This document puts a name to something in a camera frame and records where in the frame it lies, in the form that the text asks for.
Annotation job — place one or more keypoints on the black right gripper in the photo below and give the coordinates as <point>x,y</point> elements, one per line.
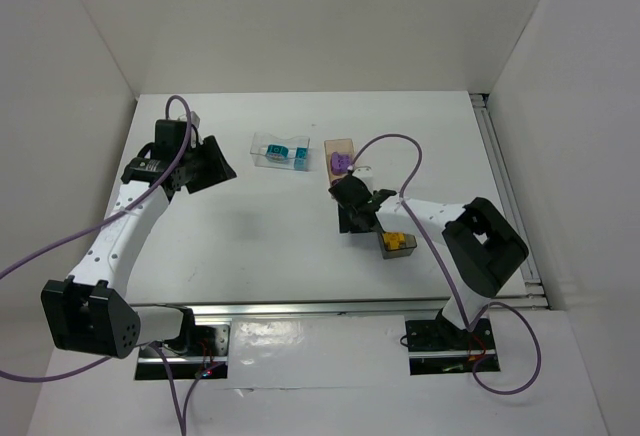
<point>357,204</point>

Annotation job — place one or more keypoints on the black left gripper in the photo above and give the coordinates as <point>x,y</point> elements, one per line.
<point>198,167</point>

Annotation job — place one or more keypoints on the purple oval lego brick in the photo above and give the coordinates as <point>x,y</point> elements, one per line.
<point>339,163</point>

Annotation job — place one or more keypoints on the yellow rounded lego brick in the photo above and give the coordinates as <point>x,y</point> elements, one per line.
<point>393,241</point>

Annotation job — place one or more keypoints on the smoky grey transparent container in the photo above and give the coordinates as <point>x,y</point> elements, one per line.
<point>411,245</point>

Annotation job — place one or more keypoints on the teal small lego brick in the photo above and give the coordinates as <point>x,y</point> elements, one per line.
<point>301,159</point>

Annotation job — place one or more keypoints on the teal rounded lego brick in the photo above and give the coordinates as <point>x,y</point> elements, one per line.
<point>276,153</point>

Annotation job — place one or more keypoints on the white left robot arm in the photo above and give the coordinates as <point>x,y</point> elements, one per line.
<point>87,312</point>

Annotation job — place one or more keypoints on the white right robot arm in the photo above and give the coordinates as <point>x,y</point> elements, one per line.
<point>477,248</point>

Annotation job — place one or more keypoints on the amber transparent container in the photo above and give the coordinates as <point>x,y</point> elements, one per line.
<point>339,145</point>

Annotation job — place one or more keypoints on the clear transparent container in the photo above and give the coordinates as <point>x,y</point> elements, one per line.
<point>259,145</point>

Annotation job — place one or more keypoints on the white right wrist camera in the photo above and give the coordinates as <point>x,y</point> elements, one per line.
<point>365,174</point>

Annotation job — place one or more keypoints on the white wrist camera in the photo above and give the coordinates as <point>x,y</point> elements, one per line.
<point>365,174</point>
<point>193,117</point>

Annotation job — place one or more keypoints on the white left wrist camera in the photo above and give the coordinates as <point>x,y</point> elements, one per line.
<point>193,117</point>

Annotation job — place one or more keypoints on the front aluminium rail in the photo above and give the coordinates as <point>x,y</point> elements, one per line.
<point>318,309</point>

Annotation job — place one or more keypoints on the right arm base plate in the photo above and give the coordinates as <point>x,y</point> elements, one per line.
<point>435,347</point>

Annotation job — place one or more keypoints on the aluminium frame rail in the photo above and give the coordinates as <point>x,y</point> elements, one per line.
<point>533,283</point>

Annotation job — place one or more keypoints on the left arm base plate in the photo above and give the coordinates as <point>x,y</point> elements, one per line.
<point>205,356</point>

